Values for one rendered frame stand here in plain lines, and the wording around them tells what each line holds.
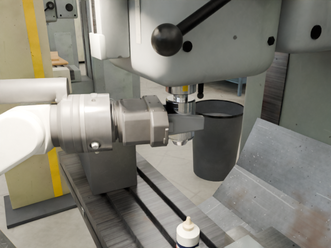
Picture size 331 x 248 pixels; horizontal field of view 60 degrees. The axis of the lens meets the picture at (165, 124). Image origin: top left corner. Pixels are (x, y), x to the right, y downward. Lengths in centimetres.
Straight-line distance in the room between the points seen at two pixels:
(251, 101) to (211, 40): 53
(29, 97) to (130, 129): 14
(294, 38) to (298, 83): 34
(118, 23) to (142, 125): 14
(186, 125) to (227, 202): 42
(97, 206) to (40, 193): 173
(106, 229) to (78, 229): 153
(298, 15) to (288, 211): 46
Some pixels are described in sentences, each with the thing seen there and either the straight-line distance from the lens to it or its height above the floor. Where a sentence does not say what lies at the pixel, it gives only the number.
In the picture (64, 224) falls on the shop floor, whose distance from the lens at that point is 226.
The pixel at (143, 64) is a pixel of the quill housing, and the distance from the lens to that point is 35.
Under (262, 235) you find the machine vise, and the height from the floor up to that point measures 103.
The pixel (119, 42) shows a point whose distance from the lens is 37.
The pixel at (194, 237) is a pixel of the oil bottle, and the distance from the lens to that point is 52.
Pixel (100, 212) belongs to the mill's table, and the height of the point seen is 96.
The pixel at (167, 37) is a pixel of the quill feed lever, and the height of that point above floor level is 137.
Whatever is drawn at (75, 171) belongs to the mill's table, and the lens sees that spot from 89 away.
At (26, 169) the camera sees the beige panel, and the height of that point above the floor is 33.
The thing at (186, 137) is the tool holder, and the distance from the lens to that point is 45.
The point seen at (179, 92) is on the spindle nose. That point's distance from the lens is 42.
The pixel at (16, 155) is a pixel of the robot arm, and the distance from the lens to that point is 42.
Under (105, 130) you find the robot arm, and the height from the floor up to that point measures 124.
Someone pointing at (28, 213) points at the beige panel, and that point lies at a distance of 240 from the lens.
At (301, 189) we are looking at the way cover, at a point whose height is 101.
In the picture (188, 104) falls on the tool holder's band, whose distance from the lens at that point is 43.
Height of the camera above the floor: 139
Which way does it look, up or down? 21 degrees down
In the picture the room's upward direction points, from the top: straight up
